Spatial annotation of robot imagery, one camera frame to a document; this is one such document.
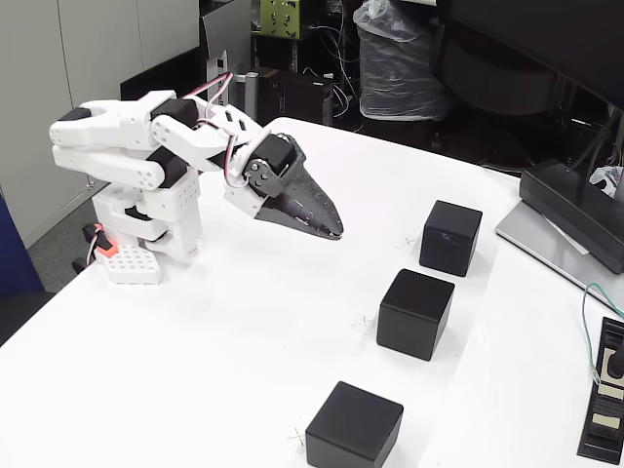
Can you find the black cube block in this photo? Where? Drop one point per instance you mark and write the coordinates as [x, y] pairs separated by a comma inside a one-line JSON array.
[[414, 312], [448, 239], [353, 429]]

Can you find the black computer case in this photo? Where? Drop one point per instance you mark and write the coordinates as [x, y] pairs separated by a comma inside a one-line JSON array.
[[302, 97]]

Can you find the yellow-green perforated board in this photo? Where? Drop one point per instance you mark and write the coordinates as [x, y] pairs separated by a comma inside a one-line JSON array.
[[280, 19]]

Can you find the clear plastic trash bag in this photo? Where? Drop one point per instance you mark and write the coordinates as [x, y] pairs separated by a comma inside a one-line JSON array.
[[395, 73]]

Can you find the orange table clamp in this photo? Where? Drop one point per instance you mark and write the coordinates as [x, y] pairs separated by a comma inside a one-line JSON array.
[[105, 248]]

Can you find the silver monitor stand base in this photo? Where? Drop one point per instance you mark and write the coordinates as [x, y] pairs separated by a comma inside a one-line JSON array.
[[531, 244]]

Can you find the black box device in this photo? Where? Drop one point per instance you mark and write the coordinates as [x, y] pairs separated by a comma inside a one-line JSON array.
[[560, 205]]

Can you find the blue partition panel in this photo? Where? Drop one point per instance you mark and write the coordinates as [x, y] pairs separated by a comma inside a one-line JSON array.
[[14, 253]]

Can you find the crumpled white plastic wrap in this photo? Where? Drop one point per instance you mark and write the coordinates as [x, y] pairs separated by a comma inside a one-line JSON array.
[[607, 178]]

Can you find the black power plug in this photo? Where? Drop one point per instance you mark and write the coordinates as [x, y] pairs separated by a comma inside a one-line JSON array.
[[618, 363]]

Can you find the black power strip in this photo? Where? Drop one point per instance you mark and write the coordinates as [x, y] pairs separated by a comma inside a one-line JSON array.
[[602, 429]]

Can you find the silver metal post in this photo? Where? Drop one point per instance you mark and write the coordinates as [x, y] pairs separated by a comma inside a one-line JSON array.
[[249, 92]]

